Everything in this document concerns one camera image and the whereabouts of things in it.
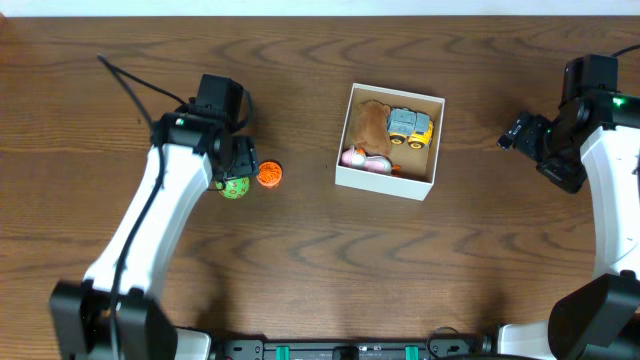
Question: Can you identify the orange ribbed ball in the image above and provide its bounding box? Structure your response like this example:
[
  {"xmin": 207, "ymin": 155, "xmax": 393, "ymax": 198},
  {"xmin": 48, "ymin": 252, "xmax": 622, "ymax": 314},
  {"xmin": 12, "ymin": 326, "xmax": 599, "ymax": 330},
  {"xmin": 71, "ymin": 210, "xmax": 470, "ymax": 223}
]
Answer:
[{"xmin": 256, "ymin": 160, "xmax": 283, "ymax": 189}]

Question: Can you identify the green numbered dice ball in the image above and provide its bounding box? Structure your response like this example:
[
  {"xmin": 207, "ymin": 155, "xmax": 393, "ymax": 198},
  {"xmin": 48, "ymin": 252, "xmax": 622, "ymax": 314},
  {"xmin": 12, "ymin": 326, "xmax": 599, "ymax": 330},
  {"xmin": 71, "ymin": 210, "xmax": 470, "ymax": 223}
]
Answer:
[{"xmin": 215, "ymin": 177, "xmax": 250, "ymax": 200}]

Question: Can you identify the white pink toy chicken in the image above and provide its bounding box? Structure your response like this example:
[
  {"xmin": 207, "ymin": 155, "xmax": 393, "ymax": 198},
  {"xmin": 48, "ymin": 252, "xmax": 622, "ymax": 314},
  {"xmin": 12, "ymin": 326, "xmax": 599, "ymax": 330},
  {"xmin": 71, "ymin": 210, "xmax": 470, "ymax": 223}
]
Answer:
[{"xmin": 340, "ymin": 146, "xmax": 401, "ymax": 175}]

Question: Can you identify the yellow grey toy truck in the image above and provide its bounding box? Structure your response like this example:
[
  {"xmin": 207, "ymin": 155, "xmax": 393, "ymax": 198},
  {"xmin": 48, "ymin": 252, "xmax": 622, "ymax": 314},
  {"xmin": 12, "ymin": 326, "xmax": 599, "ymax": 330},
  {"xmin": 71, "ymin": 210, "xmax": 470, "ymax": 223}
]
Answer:
[{"xmin": 387, "ymin": 108, "xmax": 434, "ymax": 150}]

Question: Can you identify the brown plush bear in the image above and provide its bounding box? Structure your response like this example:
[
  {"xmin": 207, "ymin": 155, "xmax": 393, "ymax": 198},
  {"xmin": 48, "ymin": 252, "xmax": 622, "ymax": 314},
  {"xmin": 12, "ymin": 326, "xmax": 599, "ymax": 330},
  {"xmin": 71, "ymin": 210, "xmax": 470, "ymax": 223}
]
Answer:
[{"xmin": 351, "ymin": 100, "xmax": 391, "ymax": 157}]

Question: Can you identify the white cardboard box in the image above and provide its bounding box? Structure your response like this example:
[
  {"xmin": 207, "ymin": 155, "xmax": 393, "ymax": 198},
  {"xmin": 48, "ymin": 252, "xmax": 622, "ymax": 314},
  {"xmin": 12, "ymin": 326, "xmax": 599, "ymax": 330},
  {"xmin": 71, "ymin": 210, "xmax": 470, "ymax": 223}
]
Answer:
[{"xmin": 335, "ymin": 83, "xmax": 445, "ymax": 201}]

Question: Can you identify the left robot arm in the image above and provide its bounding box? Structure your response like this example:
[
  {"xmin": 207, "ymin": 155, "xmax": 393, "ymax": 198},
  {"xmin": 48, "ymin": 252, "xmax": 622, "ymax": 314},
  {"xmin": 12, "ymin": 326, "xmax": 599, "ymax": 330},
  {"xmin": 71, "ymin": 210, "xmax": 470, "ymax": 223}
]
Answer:
[{"xmin": 49, "ymin": 112, "xmax": 257, "ymax": 359}]

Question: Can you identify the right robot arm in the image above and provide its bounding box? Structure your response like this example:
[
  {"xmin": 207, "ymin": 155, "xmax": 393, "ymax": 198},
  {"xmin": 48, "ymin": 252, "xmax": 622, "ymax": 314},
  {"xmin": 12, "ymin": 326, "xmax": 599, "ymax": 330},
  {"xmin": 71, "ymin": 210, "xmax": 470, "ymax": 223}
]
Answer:
[{"xmin": 496, "ymin": 91, "xmax": 639, "ymax": 359}]

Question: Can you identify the left black cable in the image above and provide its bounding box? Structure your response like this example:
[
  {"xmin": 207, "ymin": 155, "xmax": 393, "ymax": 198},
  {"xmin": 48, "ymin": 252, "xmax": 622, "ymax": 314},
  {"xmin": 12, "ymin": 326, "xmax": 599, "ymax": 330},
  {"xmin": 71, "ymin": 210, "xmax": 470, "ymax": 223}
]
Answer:
[{"xmin": 96, "ymin": 53, "xmax": 189, "ymax": 360}]

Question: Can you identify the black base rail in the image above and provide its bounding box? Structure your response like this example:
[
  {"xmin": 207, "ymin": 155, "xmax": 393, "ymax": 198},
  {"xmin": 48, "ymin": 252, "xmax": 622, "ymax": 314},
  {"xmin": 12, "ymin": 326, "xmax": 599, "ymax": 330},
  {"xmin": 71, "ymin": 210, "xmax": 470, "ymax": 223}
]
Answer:
[{"xmin": 169, "ymin": 327, "xmax": 501, "ymax": 360}]

